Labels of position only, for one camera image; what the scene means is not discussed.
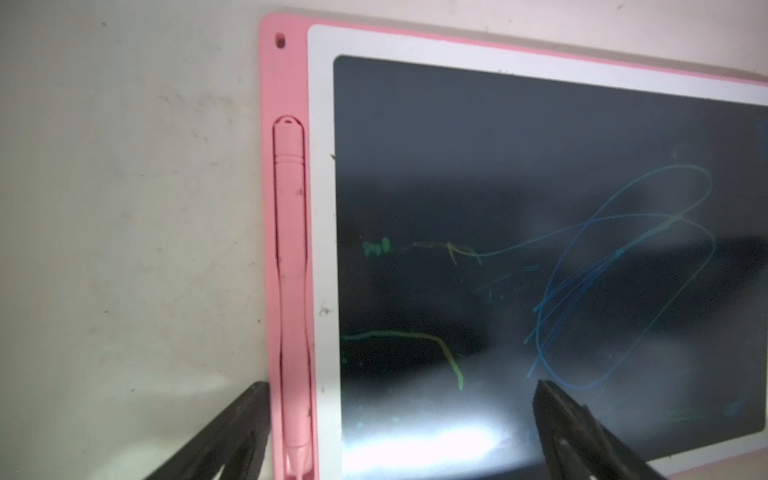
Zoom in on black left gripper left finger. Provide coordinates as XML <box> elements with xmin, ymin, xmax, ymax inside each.
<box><xmin>147</xmin><ymin>381</ymin><xmax>271</xmax><ymax>480</ymax></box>

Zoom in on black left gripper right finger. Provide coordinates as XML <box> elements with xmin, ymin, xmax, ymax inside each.
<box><xmin>533</xmin><ymin>380</ymin><xmax>663</xmax><ymax>480</ymax></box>

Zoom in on pink writing tablet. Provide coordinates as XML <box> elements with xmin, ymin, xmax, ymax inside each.
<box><xmin>259</xmin><ymin>14</ymin><xmax>767</xmax><ymax>479</ymax></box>

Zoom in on cream plastic storage box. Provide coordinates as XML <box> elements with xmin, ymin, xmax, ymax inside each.
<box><xmin>1</xmin><ymin>1</ymin><xmax>767</xmax><ymax>479</ymax></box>

